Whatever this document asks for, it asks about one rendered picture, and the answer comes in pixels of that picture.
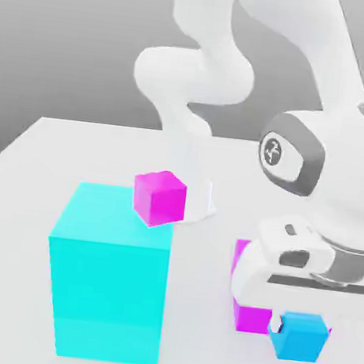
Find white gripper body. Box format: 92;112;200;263
227;237;364;324

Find small blue cube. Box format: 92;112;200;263
264;309;333;364

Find small magenta cube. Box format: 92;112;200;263
128;165;190;233

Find large magenta box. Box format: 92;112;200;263
224;237;343;344

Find large cyan box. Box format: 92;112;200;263
34;178;179;364

